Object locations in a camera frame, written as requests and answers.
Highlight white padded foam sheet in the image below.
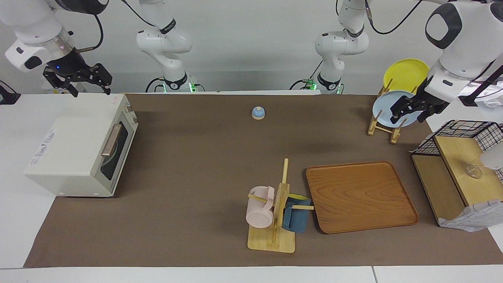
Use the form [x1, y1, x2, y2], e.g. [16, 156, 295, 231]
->
[438, 198, 503, 232]

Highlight brown table mat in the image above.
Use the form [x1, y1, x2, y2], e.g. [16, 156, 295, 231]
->
[24, 93, 503, 268]

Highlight wooden mug tree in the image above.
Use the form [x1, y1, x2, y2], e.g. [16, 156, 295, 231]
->
[247, 158, 315, 253]

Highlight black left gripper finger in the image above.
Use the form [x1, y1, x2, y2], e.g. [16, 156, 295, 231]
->
[417, 106, 437, 123]
[389, 96, 419, 124]

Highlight wooden dish rack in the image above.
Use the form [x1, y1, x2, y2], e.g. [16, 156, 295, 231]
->
[367, 79, 419, 145]

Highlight white crumpled cloth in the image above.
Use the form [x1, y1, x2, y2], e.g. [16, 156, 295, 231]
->
[474, 79, 503, 108]

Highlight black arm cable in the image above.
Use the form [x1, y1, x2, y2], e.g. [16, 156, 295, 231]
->
[365, 0, 424, 35]
[75, 0, 156, 53]

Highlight black wire basket shelf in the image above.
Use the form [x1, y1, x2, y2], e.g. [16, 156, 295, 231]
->
[411, 136, 503, 226]

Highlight small white box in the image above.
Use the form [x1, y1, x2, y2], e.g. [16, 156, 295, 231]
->
[42, 77, 79, 95]

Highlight dark blue mug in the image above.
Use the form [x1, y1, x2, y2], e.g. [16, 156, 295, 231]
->
[281, 193, 312, 233]

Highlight brown wooden tray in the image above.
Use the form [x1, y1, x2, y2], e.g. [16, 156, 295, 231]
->
[306, 161, 419, 235]

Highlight black clamp mount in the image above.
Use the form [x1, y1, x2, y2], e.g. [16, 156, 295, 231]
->
[0, 81, 21, 105]

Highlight black wire basket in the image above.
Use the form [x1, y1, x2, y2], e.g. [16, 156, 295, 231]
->
[411, 120, 503, 181]

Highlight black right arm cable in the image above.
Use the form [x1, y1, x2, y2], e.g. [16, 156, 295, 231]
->
[75, 0, 156, 53]

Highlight pink mug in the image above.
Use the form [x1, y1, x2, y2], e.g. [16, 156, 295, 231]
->
[246, 186, 275, 228]

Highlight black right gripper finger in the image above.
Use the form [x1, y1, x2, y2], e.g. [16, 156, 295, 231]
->
[81, 63, 113, 95]
[43, 69, 78, 97]

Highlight black camera stand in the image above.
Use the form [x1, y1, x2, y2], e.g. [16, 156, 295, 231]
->
[459, 65, 503, 107]

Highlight oven door with glass window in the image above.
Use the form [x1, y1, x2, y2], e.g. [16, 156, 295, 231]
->
[92, 120, 138, 196]

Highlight light blue plate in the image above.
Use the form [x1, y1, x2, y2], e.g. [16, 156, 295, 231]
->
[372, 90, 422, 128]

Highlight black base power cable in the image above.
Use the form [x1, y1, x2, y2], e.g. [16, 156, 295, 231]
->
[145, 77, 166, 94]
[290, 59, 323, 91]

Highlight yellow plate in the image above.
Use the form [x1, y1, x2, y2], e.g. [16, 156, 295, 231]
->
[383, 59, 430, 95]

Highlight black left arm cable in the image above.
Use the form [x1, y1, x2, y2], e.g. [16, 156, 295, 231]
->
[365, 0, 424, 35]

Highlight white toaster oven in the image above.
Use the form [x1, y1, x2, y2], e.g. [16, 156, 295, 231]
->
[24, 92, 139, 198]

